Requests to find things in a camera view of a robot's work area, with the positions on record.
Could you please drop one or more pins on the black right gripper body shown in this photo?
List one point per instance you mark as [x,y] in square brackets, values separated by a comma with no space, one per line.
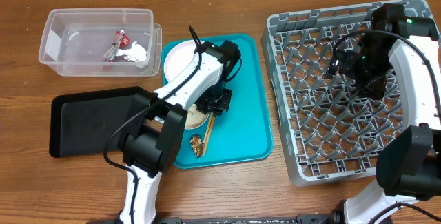
[368,68]

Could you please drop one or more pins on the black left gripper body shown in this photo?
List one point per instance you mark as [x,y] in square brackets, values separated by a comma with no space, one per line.
[216,98]

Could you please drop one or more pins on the white bowl with rice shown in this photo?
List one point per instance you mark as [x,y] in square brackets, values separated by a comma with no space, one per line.
[195,118]

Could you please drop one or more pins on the white tissue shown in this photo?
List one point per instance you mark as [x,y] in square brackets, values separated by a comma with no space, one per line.
[136,53]

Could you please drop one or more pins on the red snack wrapper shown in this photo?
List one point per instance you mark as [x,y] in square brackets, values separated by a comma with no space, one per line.
[120,41]

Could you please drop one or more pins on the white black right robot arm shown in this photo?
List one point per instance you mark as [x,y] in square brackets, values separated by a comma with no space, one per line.
[408,168]

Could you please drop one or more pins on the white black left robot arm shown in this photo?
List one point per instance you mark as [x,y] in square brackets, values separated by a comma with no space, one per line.
[151,138]

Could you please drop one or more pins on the grey dishwasher rack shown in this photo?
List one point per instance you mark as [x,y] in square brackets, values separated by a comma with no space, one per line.
[328,133]

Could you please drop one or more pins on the black waste tray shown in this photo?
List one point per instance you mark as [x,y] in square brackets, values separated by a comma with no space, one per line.
[81,123]

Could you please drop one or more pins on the clear plastic waste bin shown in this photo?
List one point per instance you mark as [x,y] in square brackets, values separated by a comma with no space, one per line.
[74,41]

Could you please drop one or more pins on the wooden chopstick left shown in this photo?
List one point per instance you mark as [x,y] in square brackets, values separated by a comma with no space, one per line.
[208,129]

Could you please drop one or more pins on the wooden chopstick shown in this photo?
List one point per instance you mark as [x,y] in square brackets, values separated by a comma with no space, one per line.
[205,146]
[208,129]

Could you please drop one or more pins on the wooden chopstick right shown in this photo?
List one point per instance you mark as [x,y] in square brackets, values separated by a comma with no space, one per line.
[205,146]

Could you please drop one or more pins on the teal plastic tray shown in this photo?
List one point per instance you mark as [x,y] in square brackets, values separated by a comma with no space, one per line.
[243,133]

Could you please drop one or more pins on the brown food scrap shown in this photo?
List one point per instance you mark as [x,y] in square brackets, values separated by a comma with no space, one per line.
[197,145]

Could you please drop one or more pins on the large white plate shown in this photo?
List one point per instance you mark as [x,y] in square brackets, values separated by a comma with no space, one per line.
[177,56]

